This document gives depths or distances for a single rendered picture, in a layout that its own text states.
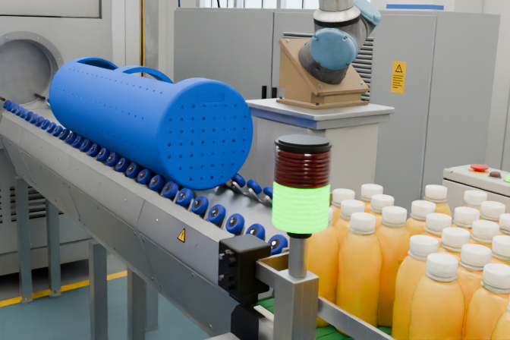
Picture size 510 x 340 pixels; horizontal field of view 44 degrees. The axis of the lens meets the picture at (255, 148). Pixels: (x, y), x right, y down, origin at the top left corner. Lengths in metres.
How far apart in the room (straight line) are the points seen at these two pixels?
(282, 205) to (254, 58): 3.05
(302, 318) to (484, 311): 0.23
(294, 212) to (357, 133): 1.10
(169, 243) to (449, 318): 0.85
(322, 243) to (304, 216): 0.32
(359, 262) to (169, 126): 0.71
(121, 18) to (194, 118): 5.24
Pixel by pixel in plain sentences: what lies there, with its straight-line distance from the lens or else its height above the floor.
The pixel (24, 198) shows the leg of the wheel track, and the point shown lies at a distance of 3.13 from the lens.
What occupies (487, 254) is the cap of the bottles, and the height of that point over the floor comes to 1.09.
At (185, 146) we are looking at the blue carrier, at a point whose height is 1.07.
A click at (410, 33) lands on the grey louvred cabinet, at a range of 2.93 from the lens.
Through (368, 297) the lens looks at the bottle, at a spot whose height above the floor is 0.97.
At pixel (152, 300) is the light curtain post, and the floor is 0.14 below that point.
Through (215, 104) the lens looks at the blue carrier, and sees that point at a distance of 1.59.
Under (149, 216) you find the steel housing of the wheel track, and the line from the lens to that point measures 1.66.
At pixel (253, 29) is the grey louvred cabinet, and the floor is 1.33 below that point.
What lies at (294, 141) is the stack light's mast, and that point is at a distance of 0.69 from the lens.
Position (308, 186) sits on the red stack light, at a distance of 0.68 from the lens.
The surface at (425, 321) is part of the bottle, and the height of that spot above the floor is 1.02.
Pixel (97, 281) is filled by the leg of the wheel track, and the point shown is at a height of 0.49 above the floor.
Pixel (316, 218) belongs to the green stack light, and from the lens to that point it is 0.70.
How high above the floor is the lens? 1.39
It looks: 12 degrees down
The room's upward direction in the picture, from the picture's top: 2 degrees clockwise
